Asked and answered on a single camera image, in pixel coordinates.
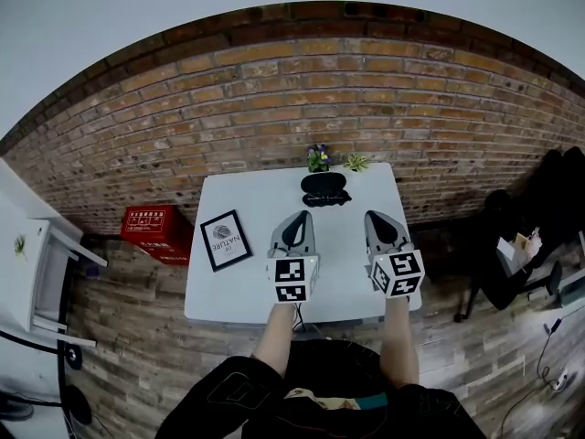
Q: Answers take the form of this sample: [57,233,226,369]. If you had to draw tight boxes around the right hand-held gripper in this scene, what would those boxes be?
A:
[364,210,426,299]

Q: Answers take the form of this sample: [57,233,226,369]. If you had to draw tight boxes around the black office chair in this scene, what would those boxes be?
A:
[454,146,585,324]

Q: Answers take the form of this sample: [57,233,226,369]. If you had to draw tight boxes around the person's black printed shirt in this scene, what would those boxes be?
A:
[154,338,488,439]

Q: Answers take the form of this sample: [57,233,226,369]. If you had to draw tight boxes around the red fire equipment box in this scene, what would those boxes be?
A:
[120,205,196,267]

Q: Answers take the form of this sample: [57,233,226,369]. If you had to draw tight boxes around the black picture frame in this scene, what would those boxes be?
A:
[199,209,254,273]

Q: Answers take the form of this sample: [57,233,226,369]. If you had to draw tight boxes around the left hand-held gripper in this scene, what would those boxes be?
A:
[266,210,321,304]

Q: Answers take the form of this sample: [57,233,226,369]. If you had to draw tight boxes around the grey desk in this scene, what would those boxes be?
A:
[558,267,585,309]

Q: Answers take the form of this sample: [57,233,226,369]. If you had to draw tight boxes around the purple flower potted plant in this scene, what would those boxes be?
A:
[306,143,331,174]

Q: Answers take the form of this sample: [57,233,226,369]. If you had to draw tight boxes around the white cabinet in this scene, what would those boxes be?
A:
[0,157,109,348]

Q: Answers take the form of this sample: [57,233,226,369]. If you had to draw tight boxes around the person's left forearm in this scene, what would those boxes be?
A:
[251,300,298,379]

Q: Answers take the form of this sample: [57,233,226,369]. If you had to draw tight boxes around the person's right forearm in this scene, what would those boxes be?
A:
[379,295,420,389]

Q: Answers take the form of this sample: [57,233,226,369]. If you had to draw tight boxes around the black glasses case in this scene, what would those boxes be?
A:
[300,171,354,209]

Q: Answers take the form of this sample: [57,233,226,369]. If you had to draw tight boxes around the small open paper box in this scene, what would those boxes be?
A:
[496,229,544,273]

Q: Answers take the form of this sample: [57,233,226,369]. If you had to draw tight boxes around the white table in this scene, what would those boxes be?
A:
[184,162,422,327]

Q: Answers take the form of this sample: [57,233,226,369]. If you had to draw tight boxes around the small green-white potted plant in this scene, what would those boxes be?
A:
[342,152,370,174]

